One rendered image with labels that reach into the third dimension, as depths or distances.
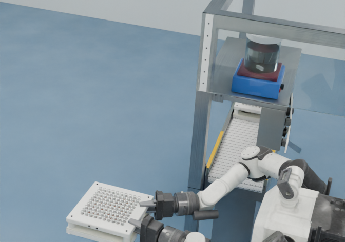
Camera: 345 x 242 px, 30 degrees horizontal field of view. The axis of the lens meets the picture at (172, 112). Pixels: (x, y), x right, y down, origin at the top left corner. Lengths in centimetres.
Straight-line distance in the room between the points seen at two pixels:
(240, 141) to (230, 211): 35
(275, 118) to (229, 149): 50
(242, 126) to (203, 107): 69
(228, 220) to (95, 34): 355
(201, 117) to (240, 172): 35
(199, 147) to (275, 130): 34
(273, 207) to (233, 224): 116
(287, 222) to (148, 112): 312
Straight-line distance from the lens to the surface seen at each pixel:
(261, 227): 209
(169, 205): 241
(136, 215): 237
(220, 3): 265
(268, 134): 279
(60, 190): 422
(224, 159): 310
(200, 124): 276
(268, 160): 247
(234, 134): 330
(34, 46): 618
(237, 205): 320
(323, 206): 218
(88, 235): 237
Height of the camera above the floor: 252
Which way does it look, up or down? 30 degrees down
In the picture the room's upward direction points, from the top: 4 degrees clockwise
